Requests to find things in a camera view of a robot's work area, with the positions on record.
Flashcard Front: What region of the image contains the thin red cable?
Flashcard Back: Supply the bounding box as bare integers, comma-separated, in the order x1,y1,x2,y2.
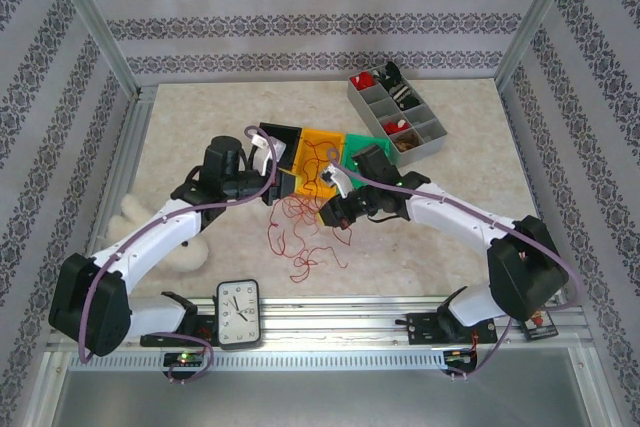
267,139,352,284

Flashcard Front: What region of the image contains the yellow plastic bin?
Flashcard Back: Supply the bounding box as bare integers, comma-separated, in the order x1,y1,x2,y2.
291,127,347,199

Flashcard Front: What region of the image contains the black plastic bin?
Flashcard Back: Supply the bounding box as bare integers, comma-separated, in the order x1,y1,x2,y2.
258,121,304,172

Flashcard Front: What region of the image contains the brown item in organizer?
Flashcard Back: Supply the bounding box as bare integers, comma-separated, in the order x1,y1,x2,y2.
392,130,424,152

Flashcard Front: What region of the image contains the red and white item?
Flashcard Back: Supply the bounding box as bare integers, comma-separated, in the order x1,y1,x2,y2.
382,116,411,136

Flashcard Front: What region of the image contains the grey compartment organizer tray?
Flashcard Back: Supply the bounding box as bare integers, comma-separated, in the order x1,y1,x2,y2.
347,66,446,169

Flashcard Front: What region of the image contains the black white striped item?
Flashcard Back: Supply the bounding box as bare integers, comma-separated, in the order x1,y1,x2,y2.
389,84,419,108

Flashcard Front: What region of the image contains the white plush toy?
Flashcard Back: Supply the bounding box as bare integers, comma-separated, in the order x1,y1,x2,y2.
108,194,210,274

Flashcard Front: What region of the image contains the black rectangular analog clock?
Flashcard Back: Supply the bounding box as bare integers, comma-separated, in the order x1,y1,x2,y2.
215,278,265,351

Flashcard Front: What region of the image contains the black item in organizer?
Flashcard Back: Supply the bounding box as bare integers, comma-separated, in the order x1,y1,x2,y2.
377,61,405,86

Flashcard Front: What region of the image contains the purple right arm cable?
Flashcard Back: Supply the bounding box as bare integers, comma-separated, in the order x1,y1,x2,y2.
327,147,584,384

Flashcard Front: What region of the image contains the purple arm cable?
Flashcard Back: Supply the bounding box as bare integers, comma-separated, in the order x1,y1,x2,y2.
327,147,584,384
78,125,281,386

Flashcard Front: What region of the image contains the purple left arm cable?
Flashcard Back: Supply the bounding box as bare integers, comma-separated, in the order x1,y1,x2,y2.
78,125,281,386

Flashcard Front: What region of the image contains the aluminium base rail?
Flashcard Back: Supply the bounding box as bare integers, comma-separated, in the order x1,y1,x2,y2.
47,294,594,352

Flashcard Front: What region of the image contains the aluminium side rail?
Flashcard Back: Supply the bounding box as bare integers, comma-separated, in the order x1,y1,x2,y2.
74,86,159,308

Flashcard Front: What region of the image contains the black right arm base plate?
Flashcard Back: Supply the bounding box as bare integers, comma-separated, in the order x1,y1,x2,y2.
403,310,497,349

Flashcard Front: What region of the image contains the grey slotted cable duct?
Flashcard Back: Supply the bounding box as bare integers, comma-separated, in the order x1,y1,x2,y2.
67,350,449,373

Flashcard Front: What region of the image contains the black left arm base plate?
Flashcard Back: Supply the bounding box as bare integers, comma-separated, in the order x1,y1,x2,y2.
139,314,221,348

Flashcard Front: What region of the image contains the aluminium frame post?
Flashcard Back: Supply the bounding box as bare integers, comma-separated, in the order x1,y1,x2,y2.
492,0,586,84
39,0,142,98

